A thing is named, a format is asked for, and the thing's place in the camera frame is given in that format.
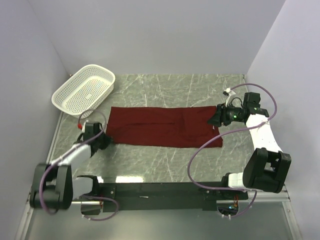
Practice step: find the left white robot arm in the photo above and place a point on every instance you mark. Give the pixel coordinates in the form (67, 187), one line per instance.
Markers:
(53, 186)

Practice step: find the dark red t shirt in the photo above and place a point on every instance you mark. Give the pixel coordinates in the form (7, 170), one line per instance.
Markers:
(179, 127)

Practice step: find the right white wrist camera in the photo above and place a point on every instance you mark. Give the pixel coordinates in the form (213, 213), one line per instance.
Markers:
(230, 94)

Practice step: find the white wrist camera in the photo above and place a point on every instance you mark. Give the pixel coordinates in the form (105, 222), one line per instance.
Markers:
(86, 126)
(230, 94)

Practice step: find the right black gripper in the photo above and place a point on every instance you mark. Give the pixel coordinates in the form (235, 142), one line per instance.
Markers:
(220, 116)

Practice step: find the aluminium extrusion rail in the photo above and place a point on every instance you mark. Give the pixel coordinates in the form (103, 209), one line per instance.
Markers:
(266, 197)

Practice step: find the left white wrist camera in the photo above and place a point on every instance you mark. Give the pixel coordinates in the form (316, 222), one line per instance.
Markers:
(86, 126)

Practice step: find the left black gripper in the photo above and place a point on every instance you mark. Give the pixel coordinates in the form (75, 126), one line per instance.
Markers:
(107, 141)

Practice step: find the white perforated plastic basket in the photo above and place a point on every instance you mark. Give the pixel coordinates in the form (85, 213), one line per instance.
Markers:
(84, 90)

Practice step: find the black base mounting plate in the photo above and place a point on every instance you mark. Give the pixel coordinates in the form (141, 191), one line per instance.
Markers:
(136, 196)

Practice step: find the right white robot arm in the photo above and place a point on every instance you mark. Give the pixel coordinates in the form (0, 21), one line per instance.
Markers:
(268, 166)

